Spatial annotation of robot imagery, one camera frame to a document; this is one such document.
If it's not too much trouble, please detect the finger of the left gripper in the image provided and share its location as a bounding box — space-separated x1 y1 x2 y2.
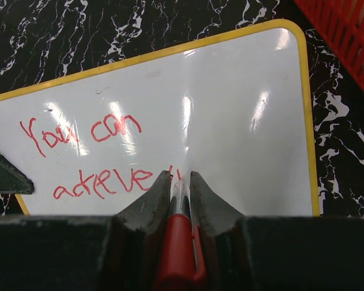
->
0 154 35 195

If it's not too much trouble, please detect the yellow framed whiteboard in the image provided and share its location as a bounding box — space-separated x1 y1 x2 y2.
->
0 19 319 216

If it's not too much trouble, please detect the red capped marker pen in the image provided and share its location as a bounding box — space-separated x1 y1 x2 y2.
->
152 179 209 290

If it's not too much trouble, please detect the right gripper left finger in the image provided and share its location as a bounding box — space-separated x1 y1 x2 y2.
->
97 170 172 290

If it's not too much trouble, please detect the red plastic shopping basket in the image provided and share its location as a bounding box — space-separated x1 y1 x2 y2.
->
295 0 364 93

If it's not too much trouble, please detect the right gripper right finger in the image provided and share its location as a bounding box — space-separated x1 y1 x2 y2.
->
190 171 258 290

